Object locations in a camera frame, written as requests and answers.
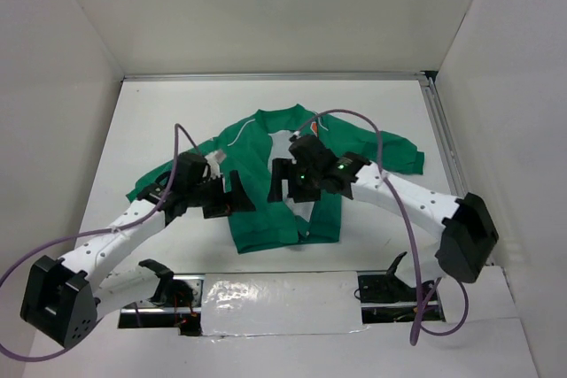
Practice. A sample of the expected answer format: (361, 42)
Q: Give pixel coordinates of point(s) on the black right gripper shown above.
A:
(280, 171)

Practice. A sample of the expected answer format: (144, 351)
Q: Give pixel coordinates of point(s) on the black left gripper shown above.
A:
(236, 200)

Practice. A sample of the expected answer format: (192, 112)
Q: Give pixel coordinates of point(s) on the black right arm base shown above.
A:
(384, 298)

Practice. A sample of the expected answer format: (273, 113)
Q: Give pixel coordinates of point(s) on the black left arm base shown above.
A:
(174, 304)

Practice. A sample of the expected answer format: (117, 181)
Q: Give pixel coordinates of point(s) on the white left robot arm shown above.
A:
(66, 297)

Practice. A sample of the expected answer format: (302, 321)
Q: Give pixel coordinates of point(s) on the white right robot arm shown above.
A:
(462, 228)

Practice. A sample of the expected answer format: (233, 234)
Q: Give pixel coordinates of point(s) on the white cover panel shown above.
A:
(280, 304)

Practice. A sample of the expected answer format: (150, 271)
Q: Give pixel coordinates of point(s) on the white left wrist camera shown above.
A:
(214, 160)

